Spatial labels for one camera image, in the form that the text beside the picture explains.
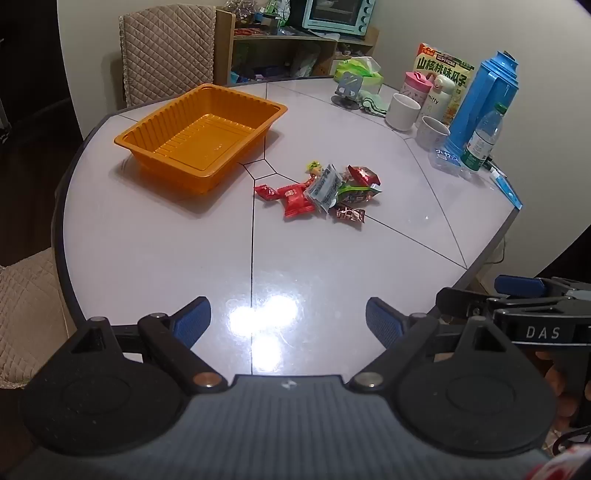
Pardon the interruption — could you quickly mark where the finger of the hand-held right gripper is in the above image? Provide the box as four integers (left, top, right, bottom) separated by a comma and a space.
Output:
494, 275, 591, 303
436, 287, 578, 320

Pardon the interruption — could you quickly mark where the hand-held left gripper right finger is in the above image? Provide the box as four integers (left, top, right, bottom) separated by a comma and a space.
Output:
351, 298, 518, 393

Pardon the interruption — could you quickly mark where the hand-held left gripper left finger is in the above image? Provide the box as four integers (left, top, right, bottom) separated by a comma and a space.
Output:
60, 296, 227, 395

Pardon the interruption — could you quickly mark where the dark red patterned candy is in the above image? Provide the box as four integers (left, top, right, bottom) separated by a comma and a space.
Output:
333, 206, 366, 224

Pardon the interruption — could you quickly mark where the green snack packet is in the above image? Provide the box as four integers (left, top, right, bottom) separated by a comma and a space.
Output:
335, 182, 383, 206

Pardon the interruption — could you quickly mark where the red and silver candy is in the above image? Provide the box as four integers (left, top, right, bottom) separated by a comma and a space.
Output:
346, 165, 382, 188

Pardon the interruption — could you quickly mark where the grey snack packet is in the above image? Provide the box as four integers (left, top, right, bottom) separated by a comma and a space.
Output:
305, 164, 345, 214

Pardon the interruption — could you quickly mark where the orange plastic tray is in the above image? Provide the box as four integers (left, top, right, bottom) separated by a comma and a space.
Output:
114, 84, 288, 197

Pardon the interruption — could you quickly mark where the person's right hand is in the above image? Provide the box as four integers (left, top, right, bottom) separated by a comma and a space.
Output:
534, 346, 591, 432

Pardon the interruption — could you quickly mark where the blue toothpaste tube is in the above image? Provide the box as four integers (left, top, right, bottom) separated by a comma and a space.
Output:
489, 168, 523, 209

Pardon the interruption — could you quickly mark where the red patterned clothing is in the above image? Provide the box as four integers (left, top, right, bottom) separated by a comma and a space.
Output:
526, 429, 591, 480

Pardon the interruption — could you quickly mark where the clear pack with blue label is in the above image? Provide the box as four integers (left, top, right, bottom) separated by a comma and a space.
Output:
427, 145, 472, 179

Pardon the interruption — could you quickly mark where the clear water bottle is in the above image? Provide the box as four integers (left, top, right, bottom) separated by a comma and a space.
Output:
459, 102, 509, 172

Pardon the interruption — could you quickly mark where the beige quilted chair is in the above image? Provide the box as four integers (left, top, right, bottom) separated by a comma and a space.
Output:
119, 4, 218, 109
0, 247, 78, 389

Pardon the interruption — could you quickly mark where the patterned white cup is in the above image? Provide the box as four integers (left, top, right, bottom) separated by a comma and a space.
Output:
416, 116, 451, 151

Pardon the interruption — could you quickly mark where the blue thermos jug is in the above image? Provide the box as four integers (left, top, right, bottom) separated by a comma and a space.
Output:
445, 50, 520, 160

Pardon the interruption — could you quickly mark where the white thermos bottle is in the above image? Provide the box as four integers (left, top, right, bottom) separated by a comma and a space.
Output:
422, 75, 456, 125

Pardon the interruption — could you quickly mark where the green cloth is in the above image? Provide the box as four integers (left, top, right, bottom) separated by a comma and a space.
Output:
358, 90, 389, 116

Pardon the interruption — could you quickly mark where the pink lidded tumbler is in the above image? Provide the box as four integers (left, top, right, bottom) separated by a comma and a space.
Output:
401, 71, 434, 121

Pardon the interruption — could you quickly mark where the grey phone stand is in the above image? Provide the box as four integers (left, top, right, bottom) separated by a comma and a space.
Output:
331, 74, 363, 112

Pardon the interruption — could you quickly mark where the yellow and green snack box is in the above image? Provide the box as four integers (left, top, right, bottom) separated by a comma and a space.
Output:
413, 43, 476, 127

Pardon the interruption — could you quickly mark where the green tissue box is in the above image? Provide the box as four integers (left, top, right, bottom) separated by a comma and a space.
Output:
335, 56, 384, 95

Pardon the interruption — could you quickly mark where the wooden shelf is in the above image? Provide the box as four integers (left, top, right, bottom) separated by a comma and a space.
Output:
215, 9, 380, 87

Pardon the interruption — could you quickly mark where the teal toaster oven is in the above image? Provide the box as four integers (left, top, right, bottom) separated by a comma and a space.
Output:
302, 0, 376, 38

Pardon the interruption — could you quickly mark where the green and white bag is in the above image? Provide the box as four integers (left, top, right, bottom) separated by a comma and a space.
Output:
265, 0, 291, 28

